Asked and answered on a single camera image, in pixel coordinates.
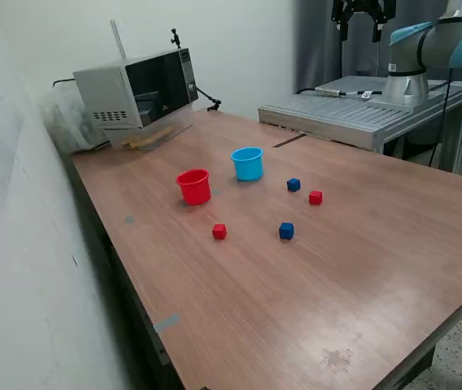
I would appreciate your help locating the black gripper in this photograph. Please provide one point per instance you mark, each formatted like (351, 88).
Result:
(360, 5)

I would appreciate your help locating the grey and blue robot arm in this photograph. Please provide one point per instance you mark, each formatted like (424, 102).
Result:
(430, 44)

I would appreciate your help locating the dark grey curtain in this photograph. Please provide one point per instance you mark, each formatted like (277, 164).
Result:
(316, 48)

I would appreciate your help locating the white tag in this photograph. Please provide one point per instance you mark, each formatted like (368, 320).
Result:
(366, 94)

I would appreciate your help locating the silver metal cylinder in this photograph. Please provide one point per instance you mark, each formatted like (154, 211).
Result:
(330, 91)

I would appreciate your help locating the aluminium robot mounting table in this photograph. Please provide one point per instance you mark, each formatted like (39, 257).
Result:
(336, 113)

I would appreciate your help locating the black tape strip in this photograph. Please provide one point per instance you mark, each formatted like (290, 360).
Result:
(290, 141)

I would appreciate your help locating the blue cube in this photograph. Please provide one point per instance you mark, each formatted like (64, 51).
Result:
(286, 231)
(293, 185)

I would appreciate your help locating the red cube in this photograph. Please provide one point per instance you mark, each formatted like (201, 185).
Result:
(219, 232)
(315, 198)

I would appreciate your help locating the light blue plastic cup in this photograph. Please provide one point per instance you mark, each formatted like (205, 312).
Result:
(249, 166)

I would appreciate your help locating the clear plastic box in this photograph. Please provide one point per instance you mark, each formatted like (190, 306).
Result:
(176, 122)

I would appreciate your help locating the red plastic cup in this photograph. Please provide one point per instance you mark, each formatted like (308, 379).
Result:
(194, 191)

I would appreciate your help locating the wooden sticks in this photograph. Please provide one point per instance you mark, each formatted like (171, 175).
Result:
(149, 138)

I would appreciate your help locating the white upright rod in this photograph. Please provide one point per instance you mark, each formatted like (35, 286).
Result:
(118, 38)

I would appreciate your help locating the silver microwave oven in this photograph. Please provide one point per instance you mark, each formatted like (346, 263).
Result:
(105, 89)

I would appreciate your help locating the small grey tape square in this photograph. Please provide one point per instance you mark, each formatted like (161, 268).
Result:
(129, 219)

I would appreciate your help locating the translucent plastic bag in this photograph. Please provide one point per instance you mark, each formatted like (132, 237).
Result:
(64, 122)

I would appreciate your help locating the long grey tape piece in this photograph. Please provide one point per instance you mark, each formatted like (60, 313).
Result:
(167, 323)

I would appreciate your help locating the small black camera mount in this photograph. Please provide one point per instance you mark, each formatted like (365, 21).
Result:
(175, 38)

